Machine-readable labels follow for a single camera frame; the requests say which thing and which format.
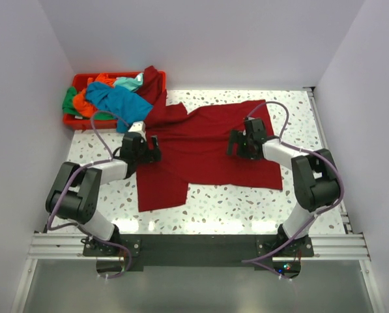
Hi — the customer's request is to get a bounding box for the dark red t shirt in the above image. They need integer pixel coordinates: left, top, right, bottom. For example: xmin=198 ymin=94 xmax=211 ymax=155
xmin=136 ymin=66 xmax=282 ymax=212

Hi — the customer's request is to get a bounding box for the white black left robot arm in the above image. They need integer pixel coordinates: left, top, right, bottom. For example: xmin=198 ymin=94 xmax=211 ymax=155
xmin=45 ymin=132 xmax=162 ymax=256

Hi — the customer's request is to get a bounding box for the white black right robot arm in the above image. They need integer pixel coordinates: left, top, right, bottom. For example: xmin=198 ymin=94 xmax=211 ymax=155
xmin=227 ymin=118 xmax=343 ymax=256

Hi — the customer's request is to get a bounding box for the blue t shirt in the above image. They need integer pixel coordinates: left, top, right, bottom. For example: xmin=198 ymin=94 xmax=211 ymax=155
xmin=85 ymin=82 xmax=153 ymax=133

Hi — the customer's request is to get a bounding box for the light teal t shirt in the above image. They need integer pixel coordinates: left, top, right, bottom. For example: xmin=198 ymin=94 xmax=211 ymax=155
xmin=113 ymin=72 xmax=144 ymax=92

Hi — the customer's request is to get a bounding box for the orange t shirt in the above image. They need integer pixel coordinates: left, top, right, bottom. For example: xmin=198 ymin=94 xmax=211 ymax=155
xmin=72 ymin=73 xmax=115 ymax=118

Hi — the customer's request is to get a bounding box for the green t shirt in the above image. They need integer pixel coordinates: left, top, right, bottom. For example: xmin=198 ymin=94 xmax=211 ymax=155
xmin=62 ymin=87 xmax=114 ymax=121

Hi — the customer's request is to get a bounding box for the red plastic bin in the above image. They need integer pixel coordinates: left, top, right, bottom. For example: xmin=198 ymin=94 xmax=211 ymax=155
xmin=62 ymin=66 xmax=166 ymax=131

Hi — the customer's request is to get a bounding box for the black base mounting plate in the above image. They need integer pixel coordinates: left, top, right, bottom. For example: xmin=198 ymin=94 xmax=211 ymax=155
xmin=82 ymin=233 xmax=315 ymax=273

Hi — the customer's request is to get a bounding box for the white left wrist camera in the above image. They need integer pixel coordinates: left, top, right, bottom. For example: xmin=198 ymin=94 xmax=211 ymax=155
xmin=128 ymin=121 xmax=145 ymax=135

